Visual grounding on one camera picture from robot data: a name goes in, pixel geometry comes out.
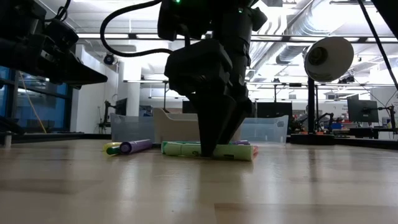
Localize black computer monitor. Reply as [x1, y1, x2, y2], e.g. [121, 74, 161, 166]
[347, 98, 379, 124]

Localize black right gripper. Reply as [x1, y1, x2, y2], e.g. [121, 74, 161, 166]
[164, 39, 253, 157]

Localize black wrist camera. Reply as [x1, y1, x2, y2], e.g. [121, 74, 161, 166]
[45, 19, 80, 54]
[157, 0, 215, 42]

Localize dark background desk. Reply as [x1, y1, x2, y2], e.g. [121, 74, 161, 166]
[334, 126, 398, 140]

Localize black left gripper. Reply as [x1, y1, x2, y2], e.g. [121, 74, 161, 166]
[0, 0, 108, 90]

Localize thin black cable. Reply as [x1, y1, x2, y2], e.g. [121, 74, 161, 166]
[356, 0, 398, 91]

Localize black partition panels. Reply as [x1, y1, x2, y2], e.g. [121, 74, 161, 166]
[182, 100, 293, 119]

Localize black right camera cable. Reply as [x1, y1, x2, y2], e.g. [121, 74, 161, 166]
[99, 0, 174, 58]

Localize large glass window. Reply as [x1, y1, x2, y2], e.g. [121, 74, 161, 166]
[0, 67, 74, 133]

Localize white plastic storage bin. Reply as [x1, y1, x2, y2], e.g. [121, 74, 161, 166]
[152, 108, 243, 144]

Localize long ceiling light strip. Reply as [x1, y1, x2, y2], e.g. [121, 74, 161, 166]
[76, 32, 398, 44]

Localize clear plastic bin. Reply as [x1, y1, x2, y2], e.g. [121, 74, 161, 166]
[241, 114, 289, 144]

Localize yellow hanging cable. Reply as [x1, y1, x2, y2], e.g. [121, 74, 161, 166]
[18, 70, 47, 134]

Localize dark angled monitor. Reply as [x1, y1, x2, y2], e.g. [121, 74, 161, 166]
[114, 98, 128, 116]

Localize person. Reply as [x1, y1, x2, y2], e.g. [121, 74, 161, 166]
[298, 104, 310, 125]

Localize green highlighter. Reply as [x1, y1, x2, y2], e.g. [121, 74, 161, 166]
[160, 141, 255, 162]

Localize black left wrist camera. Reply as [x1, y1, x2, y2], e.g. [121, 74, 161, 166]
[45, 19, 80, 54]

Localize silver ventilation duct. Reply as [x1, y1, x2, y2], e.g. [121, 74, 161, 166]
[251, 6, 329, 78]

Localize black aluminium table frame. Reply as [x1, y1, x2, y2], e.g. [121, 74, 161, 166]
[0, 132, 398, 151]

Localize black desk lamp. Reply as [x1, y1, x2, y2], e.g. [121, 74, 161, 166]
[290, 36, 355, 146]

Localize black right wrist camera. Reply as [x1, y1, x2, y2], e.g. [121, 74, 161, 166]
[157, 0, 215, 42]

